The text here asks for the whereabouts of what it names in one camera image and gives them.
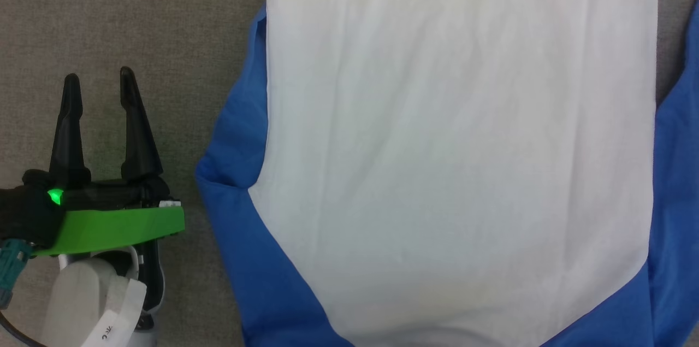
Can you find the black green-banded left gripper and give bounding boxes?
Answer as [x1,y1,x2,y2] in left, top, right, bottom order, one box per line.
[23,66,185,258]

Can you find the white shirt with blue sleeves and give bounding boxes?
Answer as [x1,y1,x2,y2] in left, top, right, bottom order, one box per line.
[195,0,699,347]

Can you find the grey fabric sofa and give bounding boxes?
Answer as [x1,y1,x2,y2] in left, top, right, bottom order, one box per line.
[0,0,699,347]

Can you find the white paper label tag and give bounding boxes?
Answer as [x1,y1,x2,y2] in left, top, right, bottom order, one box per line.
[82,277,148,347]

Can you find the black cable with teal plug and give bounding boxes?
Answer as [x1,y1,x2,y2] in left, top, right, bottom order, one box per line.
[0,238,34,347]

